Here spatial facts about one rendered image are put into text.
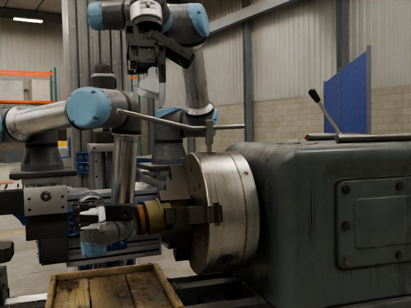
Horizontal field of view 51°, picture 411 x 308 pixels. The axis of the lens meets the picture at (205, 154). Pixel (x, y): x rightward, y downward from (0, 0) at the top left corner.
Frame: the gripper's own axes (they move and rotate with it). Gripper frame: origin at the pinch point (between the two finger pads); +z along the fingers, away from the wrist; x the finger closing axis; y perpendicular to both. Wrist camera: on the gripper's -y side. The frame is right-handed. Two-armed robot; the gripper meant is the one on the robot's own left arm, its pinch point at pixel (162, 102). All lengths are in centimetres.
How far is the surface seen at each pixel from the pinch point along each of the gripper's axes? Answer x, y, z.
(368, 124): -367, -340, -121
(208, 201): -3.8, -9.2, 22.6
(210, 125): -8.7, -13.4, 2.7
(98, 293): -29, 15, 40
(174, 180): -20.7, -5.4, 13.7
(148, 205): -16.2, 2.6, 20.5
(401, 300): -6, -56, 50
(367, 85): -351, -340, -169
